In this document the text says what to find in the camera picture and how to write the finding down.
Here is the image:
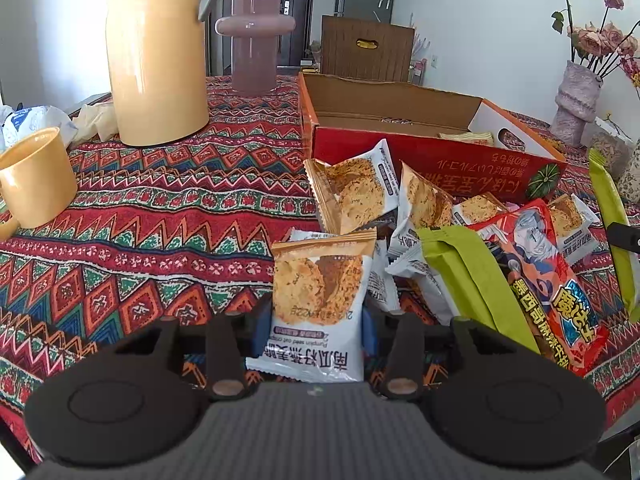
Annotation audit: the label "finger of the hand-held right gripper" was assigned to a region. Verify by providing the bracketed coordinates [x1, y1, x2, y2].
[606, 221, 640, 255]

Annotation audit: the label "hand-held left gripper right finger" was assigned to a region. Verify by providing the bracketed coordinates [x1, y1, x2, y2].
[361, 305, 521, 403]

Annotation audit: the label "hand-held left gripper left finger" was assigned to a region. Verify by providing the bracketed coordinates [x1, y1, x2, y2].
[112, 296, 275, 402]

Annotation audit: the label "green snack packet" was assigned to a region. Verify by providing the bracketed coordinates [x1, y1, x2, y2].
[587, 147, 640, 313]
[417, 225, 541, 356]

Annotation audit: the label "cookie snack packet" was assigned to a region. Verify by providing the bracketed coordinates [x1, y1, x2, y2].
[439, 131, 495, 147]
[245, 234, 377, 385]

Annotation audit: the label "red cartoon chips bag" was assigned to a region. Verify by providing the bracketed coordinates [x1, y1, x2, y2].
[470, 199, 611, 378]

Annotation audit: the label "pile of cookie packets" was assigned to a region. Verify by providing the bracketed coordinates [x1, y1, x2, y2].
[289, 139, 601, 328]

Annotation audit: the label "red cardboard box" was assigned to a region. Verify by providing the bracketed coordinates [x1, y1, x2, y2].
[298, 71, 568, 206]

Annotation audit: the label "speckled glass jar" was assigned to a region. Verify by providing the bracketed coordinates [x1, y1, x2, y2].
[587, 117, 633, 181]
[617, 140, 640, 201]

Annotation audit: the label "small dried flower sprig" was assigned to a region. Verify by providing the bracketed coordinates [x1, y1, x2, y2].
[602, 112, 631, 136]

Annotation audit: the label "textured pale ceramic vase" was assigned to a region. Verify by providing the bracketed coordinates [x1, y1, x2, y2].
[550, 60, 606, 147]

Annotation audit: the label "patterned red tablecloth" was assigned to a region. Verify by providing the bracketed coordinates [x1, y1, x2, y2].
[0, 74, 640, 466]

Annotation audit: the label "dried pink roses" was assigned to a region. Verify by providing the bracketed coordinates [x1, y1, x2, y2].
[544, 0, 640, 86]

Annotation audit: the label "cream cloth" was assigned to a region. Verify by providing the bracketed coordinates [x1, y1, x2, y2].
[72, 101, 121, 142]

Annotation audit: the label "yellow mug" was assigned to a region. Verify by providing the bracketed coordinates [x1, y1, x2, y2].
[0, 126, 78, 241]

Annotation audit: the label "pink glass vase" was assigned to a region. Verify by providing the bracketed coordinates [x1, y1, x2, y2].
[215, 0, 297, 97]

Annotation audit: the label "small storage rack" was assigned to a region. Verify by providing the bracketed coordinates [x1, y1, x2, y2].
[407, 25, 428, 86]

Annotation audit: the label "brown wooden chair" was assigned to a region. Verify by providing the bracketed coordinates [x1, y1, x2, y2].
[320, 15, 416, 83]

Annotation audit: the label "yellow thermos jug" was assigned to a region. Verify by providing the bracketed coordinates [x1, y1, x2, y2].
[105, 0, 221, 148]

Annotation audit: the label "dark wooden door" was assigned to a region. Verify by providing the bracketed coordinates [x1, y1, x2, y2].
[270, 0, 317, 68]

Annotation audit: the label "white plastic bag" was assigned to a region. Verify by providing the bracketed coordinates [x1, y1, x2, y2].
[0, 104, 78, 150]

